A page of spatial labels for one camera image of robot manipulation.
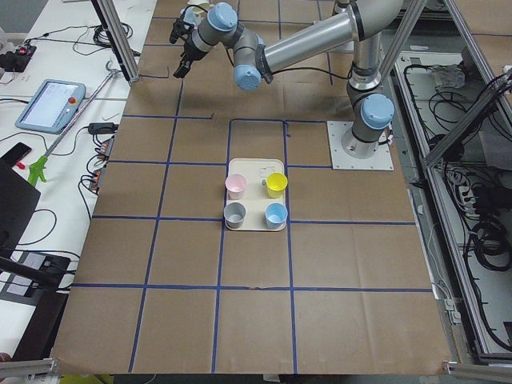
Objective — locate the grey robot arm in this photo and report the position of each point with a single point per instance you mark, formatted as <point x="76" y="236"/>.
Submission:
<point x="361" y="23"/>

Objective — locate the yellow plastic cup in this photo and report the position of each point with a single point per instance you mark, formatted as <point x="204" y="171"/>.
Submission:
<point x="276" y="183"/>

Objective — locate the aluminium frame post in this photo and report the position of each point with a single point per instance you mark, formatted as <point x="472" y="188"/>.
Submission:
<point x="111" y="23"/>

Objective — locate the light blue plastic cup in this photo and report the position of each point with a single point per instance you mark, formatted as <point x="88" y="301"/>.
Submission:
<point x="190" y="17"/>

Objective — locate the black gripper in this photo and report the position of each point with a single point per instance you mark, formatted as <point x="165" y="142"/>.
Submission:
<point x="188" y="51"/>

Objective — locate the black smartphone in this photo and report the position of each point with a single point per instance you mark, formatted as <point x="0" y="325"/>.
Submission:
<point x="16" y="154"/>

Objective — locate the cream plastic tray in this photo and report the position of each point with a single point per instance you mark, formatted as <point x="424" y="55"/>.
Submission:
<point x="255" y="198"/>

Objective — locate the black power adapter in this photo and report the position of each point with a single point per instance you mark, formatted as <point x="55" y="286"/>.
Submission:
<point x="102" y="128"/>

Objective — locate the green handled reacher grabber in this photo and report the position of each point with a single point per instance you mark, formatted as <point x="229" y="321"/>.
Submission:
<point x="36" y="169"/>

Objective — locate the grey plastic cup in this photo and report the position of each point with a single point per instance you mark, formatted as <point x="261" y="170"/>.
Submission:
<point x="234" y="215"/>

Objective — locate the black monitor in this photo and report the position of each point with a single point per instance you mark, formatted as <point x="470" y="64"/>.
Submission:
<point x="19" y="200"/>

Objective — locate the teach pendant tablet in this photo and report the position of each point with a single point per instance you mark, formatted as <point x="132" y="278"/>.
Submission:
<point x="52" y="107"/>

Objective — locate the pink plastic cup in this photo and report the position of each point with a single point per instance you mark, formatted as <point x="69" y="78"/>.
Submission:
<point x="235" y="185"/>

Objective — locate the pale green plastic cup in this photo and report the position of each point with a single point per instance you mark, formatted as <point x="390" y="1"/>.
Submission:
<point x="200" y="3"/>

